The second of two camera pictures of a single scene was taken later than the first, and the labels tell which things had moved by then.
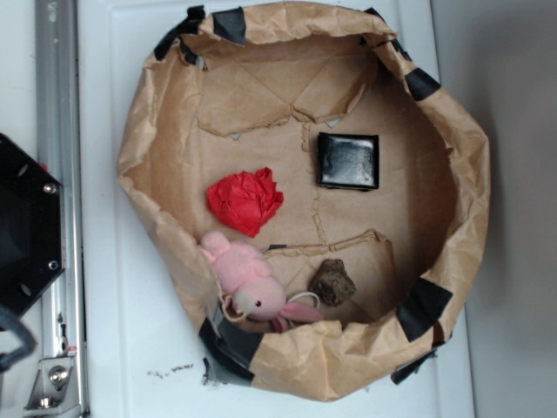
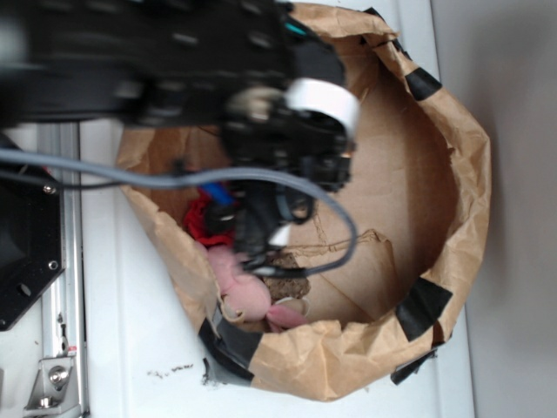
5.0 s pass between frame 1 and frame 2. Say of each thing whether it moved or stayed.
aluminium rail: stayed
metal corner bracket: stayed
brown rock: moved
